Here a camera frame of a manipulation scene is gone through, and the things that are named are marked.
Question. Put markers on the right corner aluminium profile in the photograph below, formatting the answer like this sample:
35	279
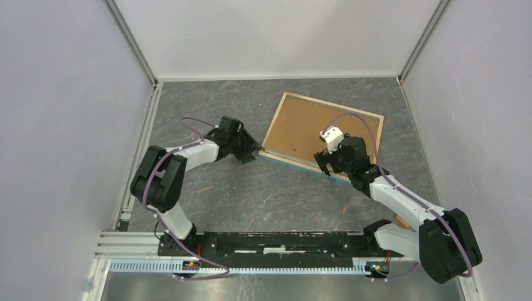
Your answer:
427	32

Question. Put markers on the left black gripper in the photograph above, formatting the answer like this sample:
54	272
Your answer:
250	143

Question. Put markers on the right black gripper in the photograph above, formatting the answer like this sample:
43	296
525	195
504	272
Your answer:
323	158

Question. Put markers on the wooden picture frame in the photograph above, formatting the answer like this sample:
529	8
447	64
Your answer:
348	123

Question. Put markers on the brown cardboard backing board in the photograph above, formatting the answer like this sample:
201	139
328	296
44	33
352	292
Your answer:
294	133

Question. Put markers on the corner aluminium profile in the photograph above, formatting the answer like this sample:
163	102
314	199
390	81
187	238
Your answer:
129	38
427	32

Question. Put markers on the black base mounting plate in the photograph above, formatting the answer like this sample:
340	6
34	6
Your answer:
294	249

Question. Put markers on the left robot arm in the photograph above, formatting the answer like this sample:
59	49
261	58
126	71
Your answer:
159	179

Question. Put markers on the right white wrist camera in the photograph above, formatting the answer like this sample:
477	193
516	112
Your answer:
332	137

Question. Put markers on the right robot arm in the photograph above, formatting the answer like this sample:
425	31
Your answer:
442	240

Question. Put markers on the toothed cable duct strip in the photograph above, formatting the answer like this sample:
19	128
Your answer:
178	266

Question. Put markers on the aluminium rail frame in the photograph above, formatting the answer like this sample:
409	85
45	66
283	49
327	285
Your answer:
390	278

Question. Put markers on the left corner aluminium profile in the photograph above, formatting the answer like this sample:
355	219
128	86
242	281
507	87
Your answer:
129	38

